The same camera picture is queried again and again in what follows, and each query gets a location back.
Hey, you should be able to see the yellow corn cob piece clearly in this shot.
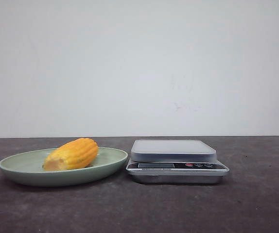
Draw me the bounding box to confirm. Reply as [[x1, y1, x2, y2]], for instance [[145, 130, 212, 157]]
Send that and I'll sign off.
[[43, 138, 98, 171]]

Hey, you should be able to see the silver digital kitchen scale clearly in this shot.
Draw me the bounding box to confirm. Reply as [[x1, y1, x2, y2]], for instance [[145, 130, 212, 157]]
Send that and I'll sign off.
[[126, 139, 229, 184]]

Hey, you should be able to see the light green plate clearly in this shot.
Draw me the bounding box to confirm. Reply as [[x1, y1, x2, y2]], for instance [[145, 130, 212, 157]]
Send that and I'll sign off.
[[0, 147, 128, 187]]

